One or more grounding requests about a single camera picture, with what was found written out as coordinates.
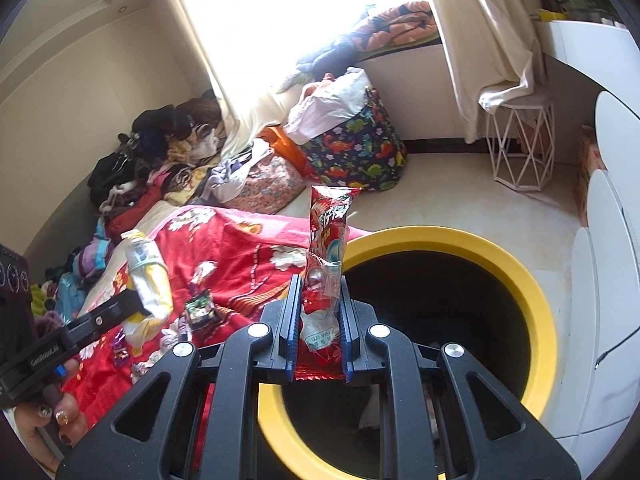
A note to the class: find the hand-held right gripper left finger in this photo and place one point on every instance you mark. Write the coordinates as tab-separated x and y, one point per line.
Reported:
289	345

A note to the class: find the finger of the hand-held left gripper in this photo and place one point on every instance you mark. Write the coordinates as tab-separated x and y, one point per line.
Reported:
107	317

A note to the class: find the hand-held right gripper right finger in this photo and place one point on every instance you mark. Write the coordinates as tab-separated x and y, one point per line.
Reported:
348	350

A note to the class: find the yellow-white snack packet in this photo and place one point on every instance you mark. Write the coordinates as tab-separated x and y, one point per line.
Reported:
145	275

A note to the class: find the red snack packet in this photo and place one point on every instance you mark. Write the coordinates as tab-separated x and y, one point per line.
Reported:
327	240

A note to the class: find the yellow-rimmed black trash bin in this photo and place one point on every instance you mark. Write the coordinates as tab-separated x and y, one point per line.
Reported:
520	280

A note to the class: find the person's left hand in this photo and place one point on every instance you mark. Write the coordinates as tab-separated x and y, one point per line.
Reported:
55	425

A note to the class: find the small purple candy wrapper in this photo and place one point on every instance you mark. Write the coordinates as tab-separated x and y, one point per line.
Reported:
120	350

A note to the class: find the beige bed sheet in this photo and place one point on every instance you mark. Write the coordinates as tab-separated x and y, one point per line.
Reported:
112	275

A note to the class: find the striped purple-blue cloth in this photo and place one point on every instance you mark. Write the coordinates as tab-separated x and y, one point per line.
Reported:
85	265

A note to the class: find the dark green small packet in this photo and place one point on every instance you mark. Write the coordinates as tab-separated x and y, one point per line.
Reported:
200	310

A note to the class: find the red floral blanket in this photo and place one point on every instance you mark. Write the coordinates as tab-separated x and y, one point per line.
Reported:
235	255

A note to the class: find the grey headboard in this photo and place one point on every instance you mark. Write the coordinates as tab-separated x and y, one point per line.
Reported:
60	220

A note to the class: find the pink floral bag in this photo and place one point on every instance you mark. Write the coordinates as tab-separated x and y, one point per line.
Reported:
265	185

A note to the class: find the pile of dark clothes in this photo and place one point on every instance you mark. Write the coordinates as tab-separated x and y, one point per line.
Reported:
160	150

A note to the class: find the white and lilac garment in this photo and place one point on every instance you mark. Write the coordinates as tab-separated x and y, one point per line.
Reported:
230	172

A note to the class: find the orange bag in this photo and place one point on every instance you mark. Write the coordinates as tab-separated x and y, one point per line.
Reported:
285	150

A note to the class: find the dinosaur print laundry basket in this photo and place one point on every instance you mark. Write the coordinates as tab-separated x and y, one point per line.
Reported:
360	155

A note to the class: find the white plastic bag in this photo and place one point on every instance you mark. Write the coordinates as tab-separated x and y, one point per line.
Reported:
325	105

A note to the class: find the white rounded drawer cabinet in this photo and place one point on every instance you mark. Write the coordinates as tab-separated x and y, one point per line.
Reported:
610	260

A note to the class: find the cream curtain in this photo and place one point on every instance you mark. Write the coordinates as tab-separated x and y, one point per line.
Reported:
225	60
480	35

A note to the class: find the dark jacket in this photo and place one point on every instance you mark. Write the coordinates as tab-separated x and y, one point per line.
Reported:
325	55

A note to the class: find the orange patterned quilt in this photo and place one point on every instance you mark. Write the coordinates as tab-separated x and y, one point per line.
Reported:
395	22

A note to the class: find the white vanity desk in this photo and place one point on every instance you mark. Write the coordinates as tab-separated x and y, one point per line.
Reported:
585	45

